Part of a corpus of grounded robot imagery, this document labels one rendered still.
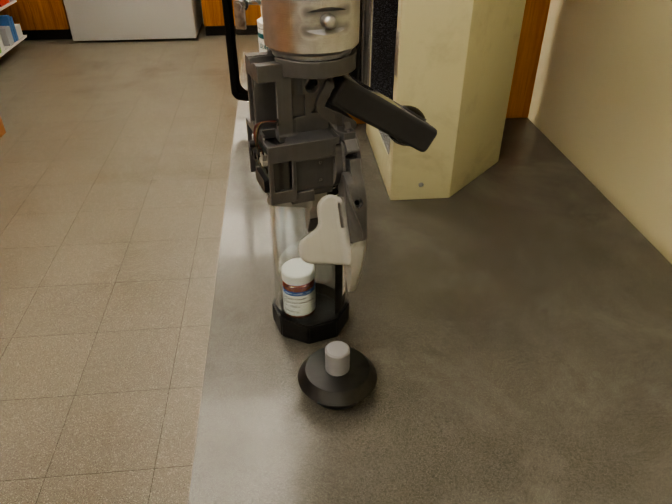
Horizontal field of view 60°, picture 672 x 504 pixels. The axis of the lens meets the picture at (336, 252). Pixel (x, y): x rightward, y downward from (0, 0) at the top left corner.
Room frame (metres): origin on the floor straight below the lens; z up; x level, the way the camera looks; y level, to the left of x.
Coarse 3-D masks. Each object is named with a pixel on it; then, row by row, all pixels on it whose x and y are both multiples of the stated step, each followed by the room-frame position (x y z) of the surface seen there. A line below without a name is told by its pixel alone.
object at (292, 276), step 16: (272, 208) 0.58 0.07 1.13; (288, 208) 0.56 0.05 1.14; (304, 208) 0.56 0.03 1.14; (272, 224) 0.58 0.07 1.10; (288, 224) 0.56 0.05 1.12; (304, 224) 0.56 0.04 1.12; (272, 240) 0.58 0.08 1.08; (288, 240) 0.56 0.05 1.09; (272, 256) 0.59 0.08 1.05; (288, 256) 0.56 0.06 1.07; (288, 272) 0.56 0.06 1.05; (304, 272) 0.56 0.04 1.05; (320, 272) 0.56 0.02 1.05; (288, 288) 0.56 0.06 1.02; (304, 288) 0.56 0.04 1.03; (320, 288) 0.56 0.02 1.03; (288, 304) 0.56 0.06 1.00; (304, 304) 0.56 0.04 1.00; (320, 304) 0.56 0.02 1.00; (304, 320) 0.56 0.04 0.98; (320, 320) 0.56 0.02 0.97
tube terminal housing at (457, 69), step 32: (416, 0) 0.93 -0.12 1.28; (448, 0) 0.93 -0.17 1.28; (480, 0) 0.95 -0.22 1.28; (512, 0) 1.05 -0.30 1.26; (416, 32) 0.93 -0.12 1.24; (448, 32) 0.93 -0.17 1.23; (480, 32) 0.97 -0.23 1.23; (512, 32) 1.06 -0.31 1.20; (416, 64) 0.93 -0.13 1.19; (448, 64) 0.94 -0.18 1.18; (480, 64) 0.98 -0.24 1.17; (512, 64) 1.08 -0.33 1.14; (416, 96) 0.93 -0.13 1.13; (448, 96) 0.94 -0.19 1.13; (480, 96) 0.99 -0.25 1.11; (448, 128) 0.94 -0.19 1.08; (480, 128) 1.01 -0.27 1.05; (384, 160) 1.00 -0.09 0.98; (416, 160) 0.93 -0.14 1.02; (448, 160) 0.94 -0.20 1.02; (480, 160) 1.02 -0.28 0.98; (416, 192) 0.93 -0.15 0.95; (448, 192) 0.94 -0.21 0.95
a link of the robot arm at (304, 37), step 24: (264, 0) 0.46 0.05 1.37; (288, 0) 0.44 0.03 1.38; (312, 0) 0.51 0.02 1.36; (336, 0) 0.44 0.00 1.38; (264, 24) 0.46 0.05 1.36; (288, 24) 0.44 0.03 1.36; (312, 24) 0.44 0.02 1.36; (336, 24) 0.44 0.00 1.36; (288, 48) 0.44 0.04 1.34; (312, 48) 0.44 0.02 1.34; (336, 48) 0.44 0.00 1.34
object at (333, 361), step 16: (320, 352) 0.50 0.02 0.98; (336, 352) 0.47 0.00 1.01; (352, 352) 0.50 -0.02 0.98; (304, 368) 0.48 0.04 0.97; (320, 368) 0.47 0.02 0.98; (336, 368) 0.46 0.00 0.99; (352, 368) 0.47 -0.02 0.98; (368, 368) 0.47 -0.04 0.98; (304, 384) 0.46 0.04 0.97; (320, 384) 0.45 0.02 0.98; (336, 384) 0.45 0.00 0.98; (352, 384) 0.45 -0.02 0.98; (368, 384) 0.45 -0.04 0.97; (320, 400) 0.44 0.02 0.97; (336, 400) 0.43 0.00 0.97; (352, 400) 0.43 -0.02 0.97
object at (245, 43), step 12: (252, 0) 1.30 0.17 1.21; (252, 12) 1.30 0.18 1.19; (252, 24) 1.30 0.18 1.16; (240, 36) 1.31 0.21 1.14; (252, 36) 1.30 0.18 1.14; (360, 36) 1.23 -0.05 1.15; (240, 48) 1.31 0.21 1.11; (252, 48) 1.30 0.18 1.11; (264, 48) 1.29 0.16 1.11; (360, 48) 1.24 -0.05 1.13; (240, 60) 1.31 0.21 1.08; (360, 60) 1.24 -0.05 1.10; (240, 72) 1.31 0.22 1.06
